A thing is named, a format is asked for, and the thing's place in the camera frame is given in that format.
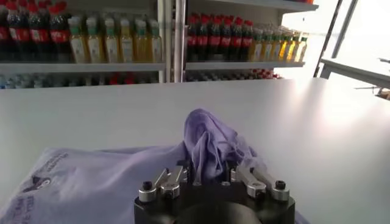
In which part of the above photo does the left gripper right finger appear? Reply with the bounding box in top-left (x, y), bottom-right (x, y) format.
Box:
top-left (225, 161), bottom-right (290, 202)

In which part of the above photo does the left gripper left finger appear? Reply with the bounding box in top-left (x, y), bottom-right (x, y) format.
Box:
top-left (138, 159), bottom-right (193, 203)

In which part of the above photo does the purple t-shirt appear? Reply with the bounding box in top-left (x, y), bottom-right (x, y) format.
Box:
top-left (0, 108), bottom-right (311, 224)

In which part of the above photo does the cola bottle red cap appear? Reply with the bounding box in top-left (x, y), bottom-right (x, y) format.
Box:
top-left (123, 72), bottom-right (137, 85)
top-left (240, 19), bottom-right (254, 62)
top-left (208, 15), bottom-right (222, 62)
top-left (0, 2), bottom-right (12, 61)
top-left (186, 15), bottom-right (199, 62)
top-left (6, 1), bottom-right (31, 61)
top-left (48, 2), bottom-right (71, 63)
top-left (219, 16), bottom-right (233, 62)
top-left (230, 17), bottom-right (244, 62)
top-left (197, 15), bottom-right (211, 62)
top-left (29, 2), bottom-right (51, 62)
top-left (108, 72), bottom-right (121, 86)

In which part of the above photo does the grey metal shelf rack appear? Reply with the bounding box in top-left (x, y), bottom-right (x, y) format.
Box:
top-left (173, 0), bottom-right (319, 83)
top-left (0, 0), bottom-right (172, 89)

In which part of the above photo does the black metal pole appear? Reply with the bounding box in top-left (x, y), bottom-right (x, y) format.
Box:
top-left (313, 0), bottom-right (344, 79)

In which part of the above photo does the grey metal frame table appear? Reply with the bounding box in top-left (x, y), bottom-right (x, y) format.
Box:
top-left (319, 57), bottom-right (390, 89)

